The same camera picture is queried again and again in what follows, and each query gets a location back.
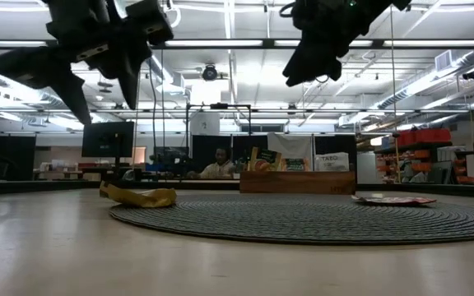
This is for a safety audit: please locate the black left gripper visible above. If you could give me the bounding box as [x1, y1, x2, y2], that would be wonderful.
[0, 0, 174, 124]

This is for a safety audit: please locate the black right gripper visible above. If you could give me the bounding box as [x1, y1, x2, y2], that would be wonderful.
[282, 0, 411, 87]

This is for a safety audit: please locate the black monitor on stand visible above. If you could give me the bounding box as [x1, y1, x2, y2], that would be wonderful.
[81, 121, 136, 170]

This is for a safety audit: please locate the person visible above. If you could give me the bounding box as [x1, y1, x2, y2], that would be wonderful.
[187, 146, 238, 180]

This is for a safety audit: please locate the storage shelf with red bins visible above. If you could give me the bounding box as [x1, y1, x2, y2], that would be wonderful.
[374, 127, 474, 185]

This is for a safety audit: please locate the wooden compartment tray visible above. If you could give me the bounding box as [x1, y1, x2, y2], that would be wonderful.
[239, 170, 358, 196]

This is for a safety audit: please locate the round grey woven mat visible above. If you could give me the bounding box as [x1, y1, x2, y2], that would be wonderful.
[109, 192, 474, 247]

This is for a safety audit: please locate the black partition panel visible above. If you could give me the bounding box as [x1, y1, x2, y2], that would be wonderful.
[314, 134, 358, 173]
[190, 134, 269, 172]
[0, 133, 37, 182]

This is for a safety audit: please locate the black metal table frame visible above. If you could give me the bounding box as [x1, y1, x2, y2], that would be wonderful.
[0, 177, 474, 198]

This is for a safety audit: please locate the orange-red tea packet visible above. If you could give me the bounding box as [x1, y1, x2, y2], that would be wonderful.
[351, 194, 439, 206]
[281, 157, 313, 173]

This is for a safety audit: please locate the white hanging banner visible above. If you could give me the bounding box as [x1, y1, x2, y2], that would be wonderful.
[267, 132, 314, 160]

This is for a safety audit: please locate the yellow tea packet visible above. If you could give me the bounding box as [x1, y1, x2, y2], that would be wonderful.
[247, 146, 283, 173]
[99, 180, 179, 209]

